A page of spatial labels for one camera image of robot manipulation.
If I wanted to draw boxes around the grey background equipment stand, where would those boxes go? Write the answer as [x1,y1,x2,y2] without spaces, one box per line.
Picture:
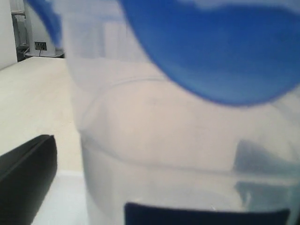
[10,0,64,61]

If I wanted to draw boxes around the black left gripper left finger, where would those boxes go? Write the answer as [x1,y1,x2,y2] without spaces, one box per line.
[0,135,58,225]

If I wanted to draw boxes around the white plastic tray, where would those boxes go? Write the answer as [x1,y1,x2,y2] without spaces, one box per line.
[32,171,89,225]

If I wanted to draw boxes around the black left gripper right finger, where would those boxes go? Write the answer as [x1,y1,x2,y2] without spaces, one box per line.
[124,203,290,225]

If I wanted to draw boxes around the blue plastic container lid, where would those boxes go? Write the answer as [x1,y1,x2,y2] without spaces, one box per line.
[29,0,300,106]

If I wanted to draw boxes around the clear plastic tall container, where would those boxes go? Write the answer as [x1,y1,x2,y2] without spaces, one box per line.
[62,15,300,225]

